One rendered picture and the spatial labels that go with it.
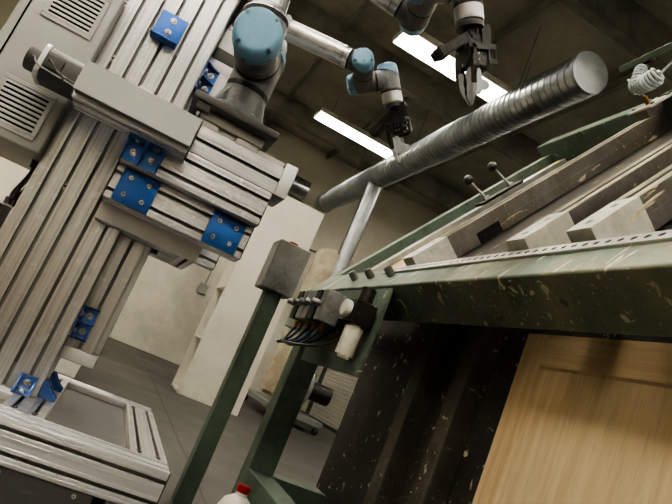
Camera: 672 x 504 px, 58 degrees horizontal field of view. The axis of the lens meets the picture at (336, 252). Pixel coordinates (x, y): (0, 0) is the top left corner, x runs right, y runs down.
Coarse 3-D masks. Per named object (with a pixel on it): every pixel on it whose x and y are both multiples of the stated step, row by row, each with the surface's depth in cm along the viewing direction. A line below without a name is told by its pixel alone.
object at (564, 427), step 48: (528, 336) 136; (528, 384) 129; (576, 384) 117; (624, 384) 106; (528, 432) 123; (576, 432) 111; (624, 432) 102; (480, 480) 129; (528, 480) 117; (576, 480) 106; (624, 480) 98
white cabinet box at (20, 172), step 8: (0, 160) 517; (8, 160) 520; (0, 168) 517; (8, 168) 519; (16, 168) 521; (24, 168) 523; (0, 176) 516; (8, 176) 519; (16, 176) 521; (24, 176) 523; (0, 184) 516; (8, 184) 518; (16, 184) 520; (0, 192) 516; (8, 192) 518; (0, 200) 515
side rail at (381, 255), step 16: (544, 160) 258; (512, 176) 252; (528, 176) 254; (496, 192) 248; (464, 208) 243; (432, 224) 237; (400, 240) 232; (416, 240) 234; (368, 256) 232; (384, 256) 229
